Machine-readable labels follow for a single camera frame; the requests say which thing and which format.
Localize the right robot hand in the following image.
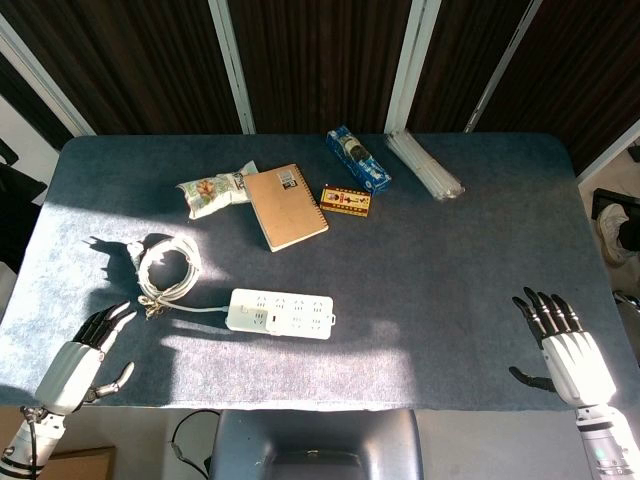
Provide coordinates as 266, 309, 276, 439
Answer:
508, 286, 618, 411

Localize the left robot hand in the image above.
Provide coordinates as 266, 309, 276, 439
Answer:
33, 301, 138, 415

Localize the white power strip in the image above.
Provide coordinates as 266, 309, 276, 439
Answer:
224, 288, 335, 340

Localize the brown cardboard box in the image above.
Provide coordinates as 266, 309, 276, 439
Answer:
37, 446, 117, 480

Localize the white shoe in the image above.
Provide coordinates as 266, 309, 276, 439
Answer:
598, 203, 637, 266

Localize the black fabric object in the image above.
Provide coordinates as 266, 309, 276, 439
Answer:
0, 139, 49, 274

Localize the blue table cloth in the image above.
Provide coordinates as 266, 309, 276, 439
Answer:
0, 132, 640, 412

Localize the green white snack bag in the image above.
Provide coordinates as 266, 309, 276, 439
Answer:
175, 160, 259, 220

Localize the clear straws pack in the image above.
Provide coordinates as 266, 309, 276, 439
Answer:
384, 128, 466, 202

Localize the brown spiral notebook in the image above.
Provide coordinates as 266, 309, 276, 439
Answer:
242, 163, 330, 253

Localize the red yellow small box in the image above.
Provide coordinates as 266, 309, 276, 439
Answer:
319, 183, 372, 218

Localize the blue long box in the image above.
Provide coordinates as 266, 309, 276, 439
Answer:
326, 125, 393, 195

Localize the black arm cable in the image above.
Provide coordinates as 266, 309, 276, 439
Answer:
19, 407, 45, 474

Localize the black floor cable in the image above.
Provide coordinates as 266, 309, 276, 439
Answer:
171, 409, 221, 476

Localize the white cable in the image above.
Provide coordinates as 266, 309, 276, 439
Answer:
127, 234, 234, 319

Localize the white metal frame post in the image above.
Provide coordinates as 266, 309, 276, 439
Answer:
208, 0, 257, 135
384, 0, 441, 134
0, 14, 96, 139
464, 0, 544, 134

